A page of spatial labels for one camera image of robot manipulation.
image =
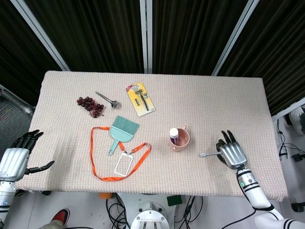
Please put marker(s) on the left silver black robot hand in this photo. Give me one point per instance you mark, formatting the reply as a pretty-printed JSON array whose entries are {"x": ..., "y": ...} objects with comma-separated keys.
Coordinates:
[{"x": 13, "y": 162}]

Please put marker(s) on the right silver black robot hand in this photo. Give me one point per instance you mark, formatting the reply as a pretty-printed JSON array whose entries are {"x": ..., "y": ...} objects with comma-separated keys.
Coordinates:
[{"x": 232, "y": 153}]

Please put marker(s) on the yellow razor blister pack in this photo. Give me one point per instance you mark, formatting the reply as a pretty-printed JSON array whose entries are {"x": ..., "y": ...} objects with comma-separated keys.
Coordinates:
[{"x": 140, "y": 105}]

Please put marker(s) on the silver white robot torso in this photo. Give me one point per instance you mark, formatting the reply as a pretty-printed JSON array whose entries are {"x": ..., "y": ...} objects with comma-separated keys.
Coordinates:
[{"x": 152, "y": 217}]

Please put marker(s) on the small white spoon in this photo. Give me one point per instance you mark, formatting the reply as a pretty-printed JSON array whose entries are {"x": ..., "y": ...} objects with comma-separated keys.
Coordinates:
[{"x": 203, "y": 155}]

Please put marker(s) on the khaki trouser leg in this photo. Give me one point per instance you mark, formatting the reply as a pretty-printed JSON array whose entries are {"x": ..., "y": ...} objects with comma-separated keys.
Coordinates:
[{"x": 51, "y": 225}]

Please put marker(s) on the grey metal frame post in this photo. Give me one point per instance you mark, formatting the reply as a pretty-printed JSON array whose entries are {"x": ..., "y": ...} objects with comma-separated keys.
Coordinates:
[
  {"x": 234, "y": 38},
  {"x": 40, "y": 35},
  {"x": 145, "y": 35}
]

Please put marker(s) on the grey metal pole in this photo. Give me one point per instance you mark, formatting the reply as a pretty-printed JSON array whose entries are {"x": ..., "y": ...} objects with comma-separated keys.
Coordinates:
[{"x": 16, "y": 101}]

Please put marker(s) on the red black shoe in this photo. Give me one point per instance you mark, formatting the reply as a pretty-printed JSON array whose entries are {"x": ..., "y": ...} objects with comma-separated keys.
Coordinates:
[{"x": 60, "y": 214}]

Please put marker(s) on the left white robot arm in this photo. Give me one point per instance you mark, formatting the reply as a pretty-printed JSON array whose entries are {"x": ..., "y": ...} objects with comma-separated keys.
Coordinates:
[{"x": 6, "y": 198}]

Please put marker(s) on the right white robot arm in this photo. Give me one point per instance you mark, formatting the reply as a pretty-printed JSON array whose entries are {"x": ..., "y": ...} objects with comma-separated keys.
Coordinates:
[{"x": 252, "y": 188}]

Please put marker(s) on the beige waffle tablecloth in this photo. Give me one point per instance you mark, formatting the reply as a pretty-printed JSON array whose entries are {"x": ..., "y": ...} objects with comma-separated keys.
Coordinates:
[{"x": 202, "y": 100}]

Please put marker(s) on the pink mug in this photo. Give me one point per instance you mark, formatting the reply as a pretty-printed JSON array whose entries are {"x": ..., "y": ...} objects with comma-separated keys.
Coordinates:
[{"x": 181, "y": 148}]

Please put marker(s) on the small orange block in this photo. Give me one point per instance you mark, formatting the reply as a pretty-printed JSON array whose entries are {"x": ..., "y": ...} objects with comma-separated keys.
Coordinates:
[{"x": 105, "y": 195}]

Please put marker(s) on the black pleated curtain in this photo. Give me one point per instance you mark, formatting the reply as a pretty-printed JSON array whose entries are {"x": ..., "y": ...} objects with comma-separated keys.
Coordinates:
[
  {"x": 190, "y": 33},
  {"x": 95, "y": 31},
  {"x": 14, "y": 52},
  {"x": 276, "y": 47}
]

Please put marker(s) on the dark red grape bunch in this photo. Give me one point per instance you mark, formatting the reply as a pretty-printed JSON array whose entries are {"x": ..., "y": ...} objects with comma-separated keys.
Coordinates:
[{"x": 87, "y": 102}]

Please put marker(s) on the teal hand brush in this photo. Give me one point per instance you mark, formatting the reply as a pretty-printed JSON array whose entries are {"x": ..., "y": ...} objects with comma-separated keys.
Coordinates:
[{"x": 120, "y": 134}]

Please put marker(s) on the clear badge holder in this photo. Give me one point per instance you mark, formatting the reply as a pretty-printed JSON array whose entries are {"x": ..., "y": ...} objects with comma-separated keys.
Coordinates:
[{"x": 122, "y": 164}]

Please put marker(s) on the silver metal tool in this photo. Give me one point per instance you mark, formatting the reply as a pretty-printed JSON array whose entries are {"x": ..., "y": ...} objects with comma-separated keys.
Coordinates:
[{"x": 115, "y": 104}]

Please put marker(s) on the dark green block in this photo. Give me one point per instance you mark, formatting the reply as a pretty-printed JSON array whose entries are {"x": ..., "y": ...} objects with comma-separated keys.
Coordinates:
[{"x": 174, "y": 200}]

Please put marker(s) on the black caster wheel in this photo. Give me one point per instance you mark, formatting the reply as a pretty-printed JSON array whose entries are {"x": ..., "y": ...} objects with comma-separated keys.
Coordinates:
[{"x": 297, "y": 207}]

